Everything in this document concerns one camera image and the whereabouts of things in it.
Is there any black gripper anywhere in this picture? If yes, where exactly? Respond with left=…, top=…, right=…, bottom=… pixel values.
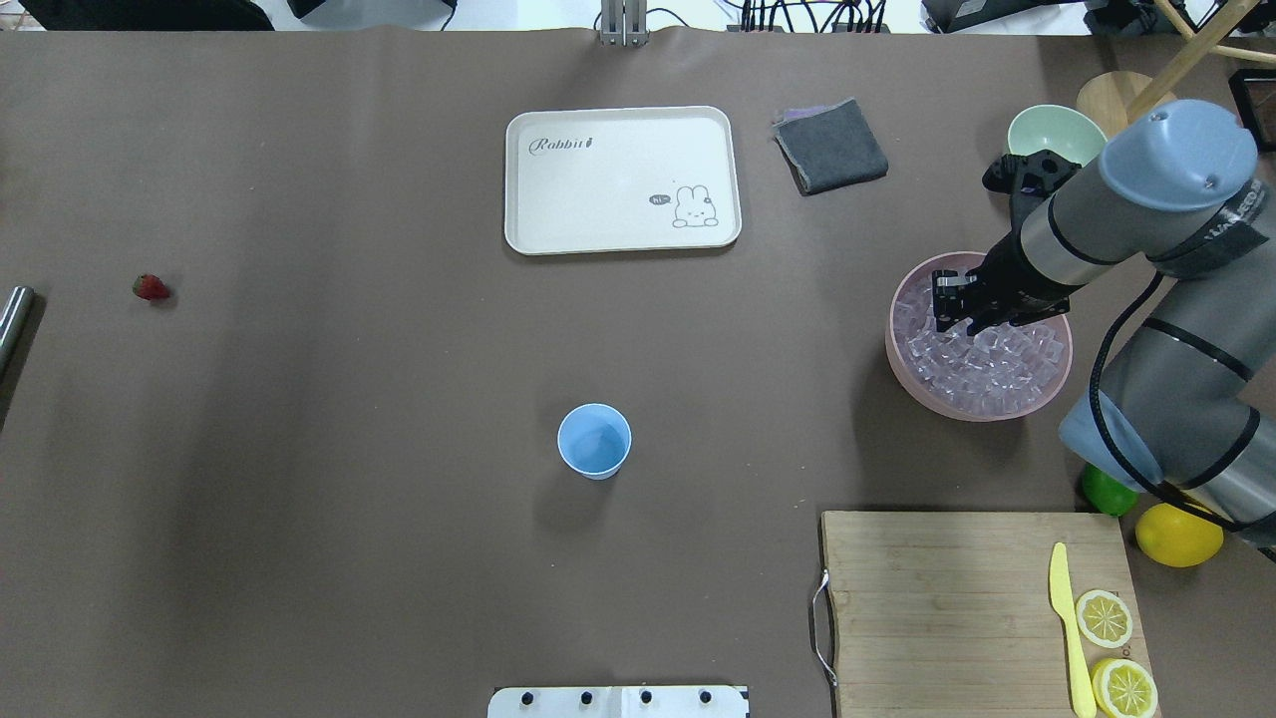
left=931, top=238, right=1073, bottom=335

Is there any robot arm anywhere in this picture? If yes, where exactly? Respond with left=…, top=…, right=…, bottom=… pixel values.
left=931, top=99, right=1275, bottom=555

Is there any pink ice bowl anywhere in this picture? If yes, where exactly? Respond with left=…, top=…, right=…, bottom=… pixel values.
left=884, top=251, right=1073, bottom=422

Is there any wooden cup stand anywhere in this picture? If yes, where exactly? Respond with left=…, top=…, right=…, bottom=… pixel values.
left=1074, top=1, right=1275, bottom=138

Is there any blue plastic cup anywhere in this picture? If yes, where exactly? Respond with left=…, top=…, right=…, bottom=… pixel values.
left=556, top=403, right=633, bottom=481

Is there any grey folded cloth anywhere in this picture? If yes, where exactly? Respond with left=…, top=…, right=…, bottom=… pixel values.
left=772, top=97, right=889, bottom=195

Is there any mint green bowl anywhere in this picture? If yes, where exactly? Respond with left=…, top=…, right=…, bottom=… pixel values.
left=1004, top=105, right=1108, bottom=167

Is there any green lime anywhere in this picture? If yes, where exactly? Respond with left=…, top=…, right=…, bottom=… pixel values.
left=1079, top=464, right=1139, bottom=518

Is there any yellow plastic knife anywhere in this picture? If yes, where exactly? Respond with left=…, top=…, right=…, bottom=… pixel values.
left=1048, top=542, right=1099, bottom=717

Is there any wooden cutting board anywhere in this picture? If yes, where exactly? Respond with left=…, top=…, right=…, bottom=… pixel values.
left=819, top=511, right=1151, bottom=717

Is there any whole yellow lemon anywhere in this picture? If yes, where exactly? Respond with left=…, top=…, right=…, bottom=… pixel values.
left=1134, top=504, right=1224, bottom=568

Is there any cream rabbit tray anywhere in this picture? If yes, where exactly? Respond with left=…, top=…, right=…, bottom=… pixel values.
left=504, top=106, right=743, bottom=258

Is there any upper lemon slice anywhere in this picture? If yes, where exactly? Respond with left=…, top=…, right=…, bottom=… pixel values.
left=1076, top=589, right=1134, bottom=649

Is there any lemon slice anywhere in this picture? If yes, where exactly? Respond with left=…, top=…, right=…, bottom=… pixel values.
left=1091, top=658, right=1160, bottom=717
left=1076, top=589, right=1134, bottom=649

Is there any lower lemon slice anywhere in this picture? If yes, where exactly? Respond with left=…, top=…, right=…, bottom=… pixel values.
left=1091, top=658, right=1160, bottom=717

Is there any red strawberry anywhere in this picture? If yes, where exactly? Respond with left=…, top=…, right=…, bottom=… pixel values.
left=131, top=273, right=172, bottom=304

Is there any steel muddler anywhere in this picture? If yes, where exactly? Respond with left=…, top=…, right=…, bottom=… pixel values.
left=0, top=284, right=38, bottom=377

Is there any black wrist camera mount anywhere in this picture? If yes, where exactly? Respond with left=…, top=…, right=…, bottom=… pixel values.
left=983, top=150, right=1082, bottom=233

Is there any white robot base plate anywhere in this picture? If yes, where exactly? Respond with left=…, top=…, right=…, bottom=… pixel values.
left=486, top=684, right=752, bottom=717

